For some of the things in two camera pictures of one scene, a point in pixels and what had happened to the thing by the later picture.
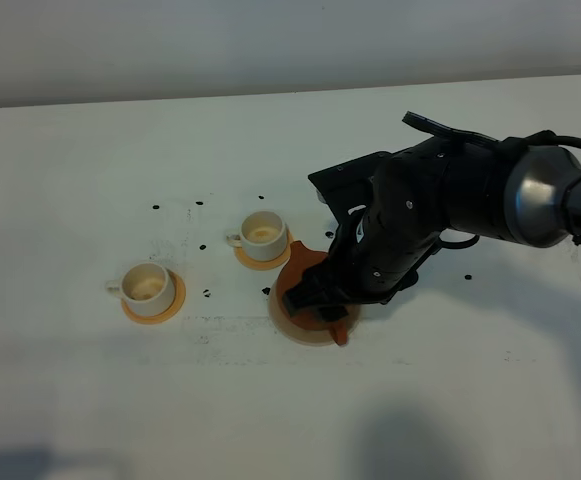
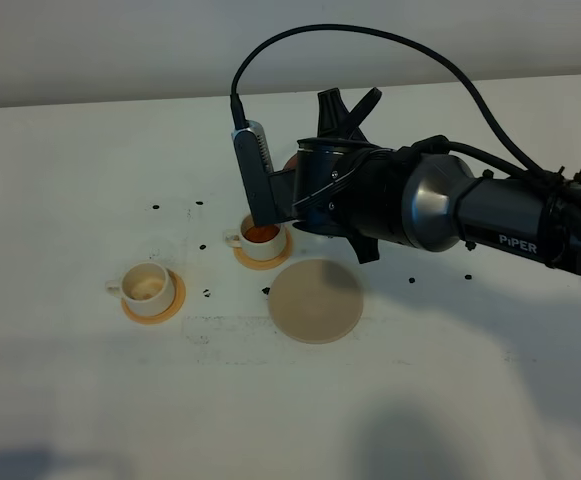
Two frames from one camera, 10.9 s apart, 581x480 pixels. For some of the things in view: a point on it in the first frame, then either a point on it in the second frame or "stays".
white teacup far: [264, 236] stays
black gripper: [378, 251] -> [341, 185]
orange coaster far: [266, 264] stays
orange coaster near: [179, 298] stays
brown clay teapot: [298, 260] -> [292, 163]
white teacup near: [147, 289] stays
